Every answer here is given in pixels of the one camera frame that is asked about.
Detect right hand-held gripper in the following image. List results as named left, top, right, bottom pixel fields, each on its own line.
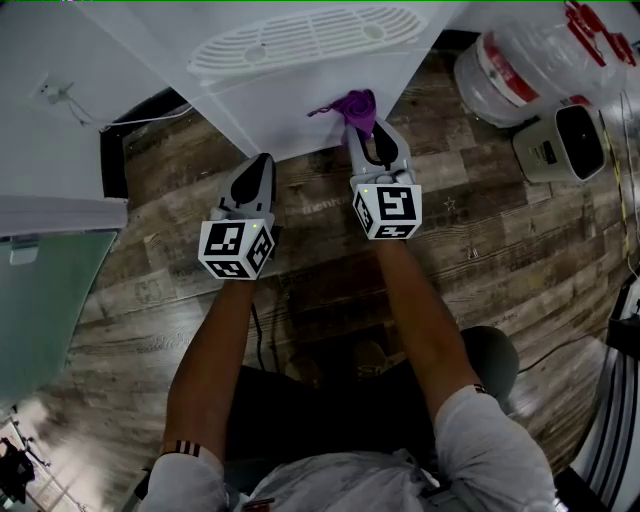
left=342, top=121, right=424, bottom=242

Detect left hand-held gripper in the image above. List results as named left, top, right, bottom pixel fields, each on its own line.
left=197, top=152, right=278, bottom=283

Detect purple cleaning cloth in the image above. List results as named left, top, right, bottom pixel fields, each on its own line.
left=306, top=88, right=379, bottom=141

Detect white water dispenser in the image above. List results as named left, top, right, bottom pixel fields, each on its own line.
left=74, top=1, right=451, bottom=164

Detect person's left forearm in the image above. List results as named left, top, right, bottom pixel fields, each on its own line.
left=162, top=279, right=256, bottom=456

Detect person's right forearm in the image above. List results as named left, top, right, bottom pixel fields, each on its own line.
left=374, top=238, right=489, bottom=426

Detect white drip tray grille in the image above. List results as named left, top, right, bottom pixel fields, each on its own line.
left=187, top=5, right=430, bottom=81

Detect white box appliance black face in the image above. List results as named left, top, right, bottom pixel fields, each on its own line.
left=510, top=103, right=607, bottom=185

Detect person's tan left shoe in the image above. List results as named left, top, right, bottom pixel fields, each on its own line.
left=284, top=354, right=324, bottom=389

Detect person's tan shoe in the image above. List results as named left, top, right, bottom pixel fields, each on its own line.
left=352, top=339, right=389, bottom=376
left=284, top=354, right=324, bottom=389

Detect person's tan right shoe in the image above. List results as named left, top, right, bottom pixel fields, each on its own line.
left=352, top=339, right=389, bottom=376

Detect person's dark trousers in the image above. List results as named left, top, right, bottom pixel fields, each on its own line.
left=224, top=324, right=521, bottom=466

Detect metal door clamp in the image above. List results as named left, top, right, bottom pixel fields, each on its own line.
left=8, top=234, right=40, bottom=266

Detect frosted glass door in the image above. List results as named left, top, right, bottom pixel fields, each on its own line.
left=0, top=230, right=119, bottom=406

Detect black metal rack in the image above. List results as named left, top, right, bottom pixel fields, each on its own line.
left=569, top=279, right=640, bottom=511

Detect black tripod stand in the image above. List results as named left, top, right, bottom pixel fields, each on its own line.
left=0, top=434, right=51, bottom=504

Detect white power cord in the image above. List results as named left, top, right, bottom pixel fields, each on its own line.
left=64, top=97, right=194, bottom=134

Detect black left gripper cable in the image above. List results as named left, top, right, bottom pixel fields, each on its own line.
left=249, top=302, right=281, bottom=374

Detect grey door frame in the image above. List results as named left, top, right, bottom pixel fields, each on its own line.
left=0, top=194, right=130, bottom=236

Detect white wall socket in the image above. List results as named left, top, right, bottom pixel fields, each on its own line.
left=34, top=74, right=76, bottom=106

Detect thin white cable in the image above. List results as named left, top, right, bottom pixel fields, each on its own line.
left=619, top=89, right=640, bottom=281

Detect grey shoulder strap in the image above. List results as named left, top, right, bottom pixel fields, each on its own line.
left=419, top=482, right=476, bottom=512

